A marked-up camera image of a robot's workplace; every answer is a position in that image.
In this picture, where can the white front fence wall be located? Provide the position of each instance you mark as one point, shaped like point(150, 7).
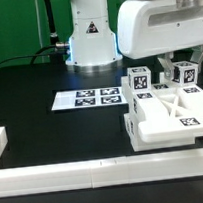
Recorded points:
point(101, 173)

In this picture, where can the white marker base plate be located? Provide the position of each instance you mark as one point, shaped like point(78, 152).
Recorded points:
point(74, 99)

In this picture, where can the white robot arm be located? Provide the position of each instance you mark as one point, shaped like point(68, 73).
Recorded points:
point(92, 42)

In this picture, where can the white chair seat part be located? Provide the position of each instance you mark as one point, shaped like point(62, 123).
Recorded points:
point(160, 142)

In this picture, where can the white chair back frame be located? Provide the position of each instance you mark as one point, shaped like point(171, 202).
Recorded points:
point(165, 112)

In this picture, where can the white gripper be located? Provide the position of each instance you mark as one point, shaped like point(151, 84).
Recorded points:
point(155, 27)

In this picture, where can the white tagged cube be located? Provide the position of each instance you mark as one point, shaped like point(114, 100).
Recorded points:
point(139, 78)
point(185, 73)

